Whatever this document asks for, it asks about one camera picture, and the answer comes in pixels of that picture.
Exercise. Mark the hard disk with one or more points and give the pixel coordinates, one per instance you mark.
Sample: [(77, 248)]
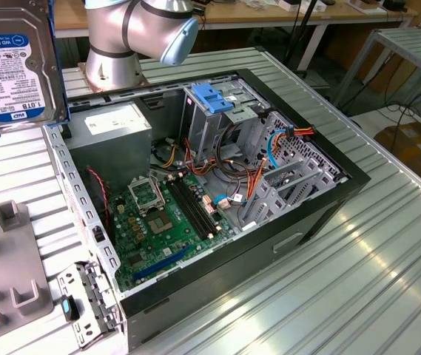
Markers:
[(10, 74)]

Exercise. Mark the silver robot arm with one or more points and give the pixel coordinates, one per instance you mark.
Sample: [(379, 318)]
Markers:
[(110, 37)]

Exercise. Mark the metal disk bay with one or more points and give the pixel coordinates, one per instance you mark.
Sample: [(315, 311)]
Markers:
[(265, 190)]

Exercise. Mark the black RAM slot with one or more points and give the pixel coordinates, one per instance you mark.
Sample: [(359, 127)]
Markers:
[(190, 207), (202, 207), (196, 207), (184, 207)]

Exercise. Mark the metal optical drive cage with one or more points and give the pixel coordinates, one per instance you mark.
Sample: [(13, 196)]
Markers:
[(199, 125)]

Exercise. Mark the CPU socket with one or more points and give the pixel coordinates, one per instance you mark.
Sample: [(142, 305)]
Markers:
[(160, 222)]

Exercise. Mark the green motherboard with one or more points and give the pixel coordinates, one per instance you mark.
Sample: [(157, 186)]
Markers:
[(173, 244)]

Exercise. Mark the blue plastic drive latch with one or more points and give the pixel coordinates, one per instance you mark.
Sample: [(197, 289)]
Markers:
[(210, 98)]

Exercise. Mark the black open PC case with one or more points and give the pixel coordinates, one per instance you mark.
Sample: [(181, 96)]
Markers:
[(232, 266)]

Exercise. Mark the blue expansion slot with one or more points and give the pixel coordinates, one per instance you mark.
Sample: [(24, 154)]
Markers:
[(162, 264)]

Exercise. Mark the grey power supply unit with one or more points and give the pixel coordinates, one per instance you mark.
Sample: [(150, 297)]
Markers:
[(110, 148)]

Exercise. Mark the white box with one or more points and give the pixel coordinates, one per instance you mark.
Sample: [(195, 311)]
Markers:
[(291, 5)]

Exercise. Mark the black blue release latch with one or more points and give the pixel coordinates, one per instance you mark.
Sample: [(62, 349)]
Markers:
[(70, 308)]

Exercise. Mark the large brown cardboard box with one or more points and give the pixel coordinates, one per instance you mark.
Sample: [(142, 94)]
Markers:
[(417, 155)]

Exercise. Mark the grey parts rack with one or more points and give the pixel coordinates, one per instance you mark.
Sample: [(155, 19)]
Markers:
[(6, 259)]

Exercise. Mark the wooden block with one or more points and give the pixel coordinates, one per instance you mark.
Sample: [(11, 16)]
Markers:
[(365, 5)]

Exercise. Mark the wooden desk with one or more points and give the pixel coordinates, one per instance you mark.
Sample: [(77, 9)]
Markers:
[(380, 17)]

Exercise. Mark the metal slat side table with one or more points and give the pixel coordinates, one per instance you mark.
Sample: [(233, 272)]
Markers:
[(417, 48)]

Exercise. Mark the black desk device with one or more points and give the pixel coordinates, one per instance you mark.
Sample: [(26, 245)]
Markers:
[(395, 4)]

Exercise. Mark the metal slot bracket cover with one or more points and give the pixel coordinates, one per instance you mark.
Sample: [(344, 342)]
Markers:
[(70, 281)]

